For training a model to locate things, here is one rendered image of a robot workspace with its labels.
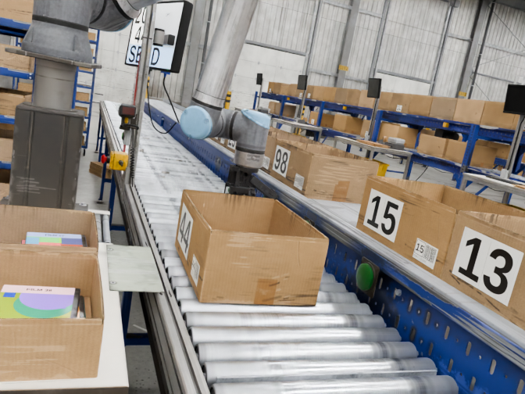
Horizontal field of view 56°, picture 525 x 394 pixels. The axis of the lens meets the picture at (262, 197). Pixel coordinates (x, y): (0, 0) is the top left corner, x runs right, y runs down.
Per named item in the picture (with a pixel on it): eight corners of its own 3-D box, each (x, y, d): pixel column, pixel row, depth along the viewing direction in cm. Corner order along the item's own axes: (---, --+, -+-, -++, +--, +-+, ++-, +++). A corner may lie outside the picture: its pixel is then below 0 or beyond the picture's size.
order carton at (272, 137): (243, 160, 256) (249, 127, 252) (294, 167, 266) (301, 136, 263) (269, 176, 220) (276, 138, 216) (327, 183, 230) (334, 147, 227)
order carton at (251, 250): (173, 244, 146) (181, 188, 143) (266, 250, 156) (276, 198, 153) (198, 302, 110) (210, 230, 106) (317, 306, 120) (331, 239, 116)
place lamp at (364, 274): (351, 284, 132) (357, 259, 131) (356, 284, 133) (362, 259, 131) (365, 295, 126) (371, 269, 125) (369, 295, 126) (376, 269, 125)
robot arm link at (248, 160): (258, 151, 156) (269, 155, 148) (256, 166, 157) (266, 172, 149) (232, 147, 153) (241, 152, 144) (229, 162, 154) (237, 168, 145)
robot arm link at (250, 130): (244, 108, 154) (275, 113, 152) (237, 147, 156) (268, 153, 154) (235, 107, 145) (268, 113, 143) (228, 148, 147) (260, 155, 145)
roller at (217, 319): (173, 328, 106) (176, 306, 105) (377, 329, 125) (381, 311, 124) (176, 340, 102) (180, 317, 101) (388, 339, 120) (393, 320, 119)
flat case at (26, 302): (-24, 345, 74) (-23, 334, 74) (2, 291, 92) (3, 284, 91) (73, 345, 78) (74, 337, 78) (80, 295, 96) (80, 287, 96)
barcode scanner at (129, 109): (118, 127, 197) (120, 102, 197) (116, 128, 208) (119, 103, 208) (134, 130, 200) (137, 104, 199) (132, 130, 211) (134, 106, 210)
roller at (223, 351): (183, 361, 95) (187, 338, 94) (407, 357, 113) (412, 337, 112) (187, 376, 90) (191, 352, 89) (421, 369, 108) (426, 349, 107)
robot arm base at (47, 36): (11, 48, 132) (14, 9, 129) (32, 51, 150) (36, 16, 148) (84, 62, 135) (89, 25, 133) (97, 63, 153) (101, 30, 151)
